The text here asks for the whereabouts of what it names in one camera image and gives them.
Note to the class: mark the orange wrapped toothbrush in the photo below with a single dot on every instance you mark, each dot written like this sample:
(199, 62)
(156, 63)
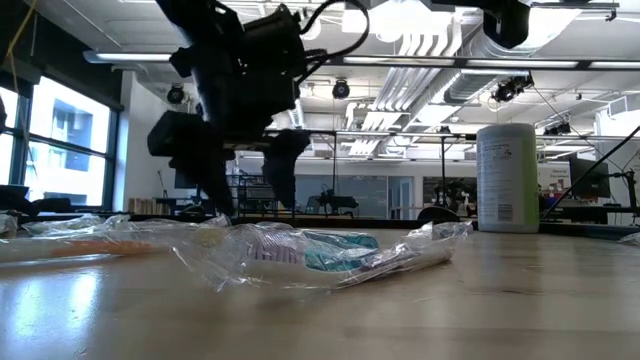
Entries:
(100, 248)

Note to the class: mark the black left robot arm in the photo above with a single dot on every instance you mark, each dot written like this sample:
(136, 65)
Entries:
(200, 20)

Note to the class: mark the white wipes canister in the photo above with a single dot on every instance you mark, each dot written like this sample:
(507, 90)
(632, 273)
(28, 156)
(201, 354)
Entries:
(505, 180)

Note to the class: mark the clear plastic bag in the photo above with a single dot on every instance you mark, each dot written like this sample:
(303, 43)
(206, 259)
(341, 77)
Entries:
(275, 250)

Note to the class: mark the black ceiling-mounted device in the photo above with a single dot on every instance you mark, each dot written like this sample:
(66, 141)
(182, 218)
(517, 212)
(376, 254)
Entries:
(510, 87)

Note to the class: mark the teal mouthwash bottle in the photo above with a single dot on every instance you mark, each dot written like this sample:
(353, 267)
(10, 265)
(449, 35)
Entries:
(330, 260)

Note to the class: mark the white poster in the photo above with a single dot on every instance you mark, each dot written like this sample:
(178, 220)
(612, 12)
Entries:
(552, 172)

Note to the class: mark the black background robot arm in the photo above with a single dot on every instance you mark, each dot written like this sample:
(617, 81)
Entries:
(337, 201)

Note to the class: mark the green toothbrush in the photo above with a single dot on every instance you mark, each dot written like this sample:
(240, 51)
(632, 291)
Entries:
(65, 226)
(7, 225)

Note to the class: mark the silver ventilation duct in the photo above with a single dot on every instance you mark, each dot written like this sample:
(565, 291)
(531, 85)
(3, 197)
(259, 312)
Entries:
(470, 85)

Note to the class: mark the black computer monitor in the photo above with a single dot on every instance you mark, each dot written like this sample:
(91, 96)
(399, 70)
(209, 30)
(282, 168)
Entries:
(590, 177)

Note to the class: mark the round black ceiling spotlight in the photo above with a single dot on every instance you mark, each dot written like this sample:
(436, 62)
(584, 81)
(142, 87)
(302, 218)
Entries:
(341, 89)
(175, 94)

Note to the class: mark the black office chair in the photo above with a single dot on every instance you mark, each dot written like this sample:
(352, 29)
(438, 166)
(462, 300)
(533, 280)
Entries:
(438, 214)

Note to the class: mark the large window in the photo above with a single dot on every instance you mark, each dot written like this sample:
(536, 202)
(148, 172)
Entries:
(70, 130)

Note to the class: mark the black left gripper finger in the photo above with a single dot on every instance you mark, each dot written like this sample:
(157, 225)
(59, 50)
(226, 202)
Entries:
(190, 145)
(286, 165)

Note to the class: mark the long ceiling light bar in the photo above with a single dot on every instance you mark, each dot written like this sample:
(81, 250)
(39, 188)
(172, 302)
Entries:
(520, 63)

